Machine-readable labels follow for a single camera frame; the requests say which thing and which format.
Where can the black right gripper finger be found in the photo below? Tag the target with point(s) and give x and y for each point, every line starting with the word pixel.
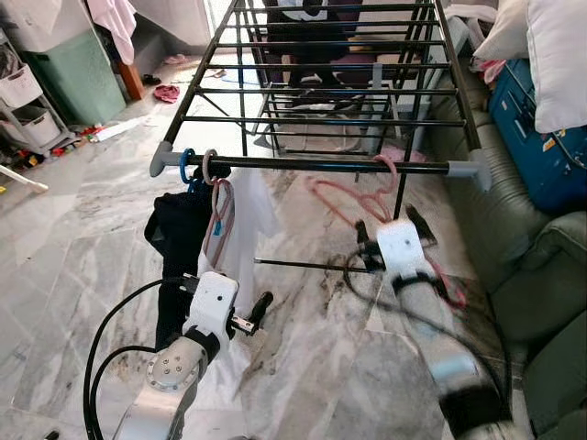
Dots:
pixel 423 226
pixel 370 249

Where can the black metal drying rack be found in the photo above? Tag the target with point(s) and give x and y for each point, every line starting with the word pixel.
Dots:
pixel 321 165

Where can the blue plastic hanger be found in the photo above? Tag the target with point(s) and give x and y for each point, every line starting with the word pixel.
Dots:
pixel 182 165

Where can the pink hanging cloth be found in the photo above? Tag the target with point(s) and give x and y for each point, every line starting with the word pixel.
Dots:
pixel 115 23

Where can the pink plastic hanger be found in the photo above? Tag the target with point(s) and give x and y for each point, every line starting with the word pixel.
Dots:
pixel 226 188
pixel 395 174

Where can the seated person dark clothes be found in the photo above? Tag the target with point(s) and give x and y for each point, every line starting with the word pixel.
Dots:
pixel 316 41

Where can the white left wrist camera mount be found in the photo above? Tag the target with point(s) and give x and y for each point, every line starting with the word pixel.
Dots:
pixel 211 302

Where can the white garment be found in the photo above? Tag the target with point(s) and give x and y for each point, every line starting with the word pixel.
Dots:
pixel 257 211

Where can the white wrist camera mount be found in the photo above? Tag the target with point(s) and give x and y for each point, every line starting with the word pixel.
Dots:
pixel 211 302
pixel 404 247

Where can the blue suitcase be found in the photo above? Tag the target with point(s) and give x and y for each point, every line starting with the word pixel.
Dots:
pixel 541 165

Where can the large white pillow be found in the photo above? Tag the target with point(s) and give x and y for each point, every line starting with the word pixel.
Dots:
pixel 559 64

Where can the white paper sheet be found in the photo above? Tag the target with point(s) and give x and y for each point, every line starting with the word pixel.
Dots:
pixel 119 128

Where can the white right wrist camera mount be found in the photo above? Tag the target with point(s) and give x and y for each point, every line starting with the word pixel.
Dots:
pixel 404 247

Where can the green bin with white top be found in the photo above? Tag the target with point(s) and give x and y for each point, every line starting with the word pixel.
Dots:
pixel 83 87

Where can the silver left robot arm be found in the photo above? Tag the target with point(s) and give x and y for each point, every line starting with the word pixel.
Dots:
pixel 170 376

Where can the pink slipper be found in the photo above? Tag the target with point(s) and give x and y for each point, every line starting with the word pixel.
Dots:
pixel 167 93

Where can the green sofa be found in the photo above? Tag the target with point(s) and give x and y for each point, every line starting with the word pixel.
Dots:
pixel 541 266

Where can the dark navy garment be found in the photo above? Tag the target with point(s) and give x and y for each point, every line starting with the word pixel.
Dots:
pixel 179 238

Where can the small white pillow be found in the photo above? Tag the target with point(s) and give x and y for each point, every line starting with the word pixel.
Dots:
pixel 504 32

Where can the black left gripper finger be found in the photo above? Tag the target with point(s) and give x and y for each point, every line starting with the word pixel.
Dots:
pixel 262 308

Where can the grey storage trolley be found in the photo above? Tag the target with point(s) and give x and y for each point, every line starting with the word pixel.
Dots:
pixel 27 119

